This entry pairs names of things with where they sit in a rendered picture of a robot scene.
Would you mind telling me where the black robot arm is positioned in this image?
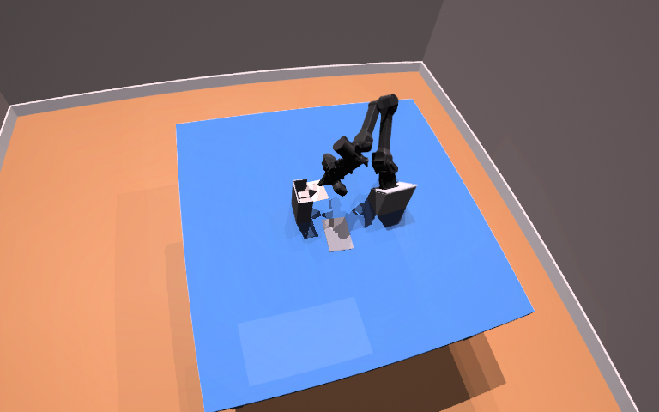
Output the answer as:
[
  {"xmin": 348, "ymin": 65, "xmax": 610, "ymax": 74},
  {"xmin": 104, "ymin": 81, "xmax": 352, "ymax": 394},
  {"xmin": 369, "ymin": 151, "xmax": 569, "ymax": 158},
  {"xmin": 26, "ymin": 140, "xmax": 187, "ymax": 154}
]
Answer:
[{"xmin": 321, "ymin": 94, "xmax": 399, "ymax": 190}]

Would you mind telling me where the dark grey open bin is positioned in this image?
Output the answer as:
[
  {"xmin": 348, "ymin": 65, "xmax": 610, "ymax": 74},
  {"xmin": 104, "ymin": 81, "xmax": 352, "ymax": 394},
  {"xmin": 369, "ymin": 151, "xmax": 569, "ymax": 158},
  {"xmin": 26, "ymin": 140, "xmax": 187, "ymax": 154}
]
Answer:
[{"xmin": 291, "ymin": 179, "xmax": 313, "ymax": 224}]

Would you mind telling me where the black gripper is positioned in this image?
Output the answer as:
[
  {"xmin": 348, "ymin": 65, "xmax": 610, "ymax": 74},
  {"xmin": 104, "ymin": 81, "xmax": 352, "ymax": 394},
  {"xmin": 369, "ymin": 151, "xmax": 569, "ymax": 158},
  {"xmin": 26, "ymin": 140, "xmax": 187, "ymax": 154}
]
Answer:
[{"xmin": 317, "ymin": 153, "xmax": 353, "ymax": 197}]

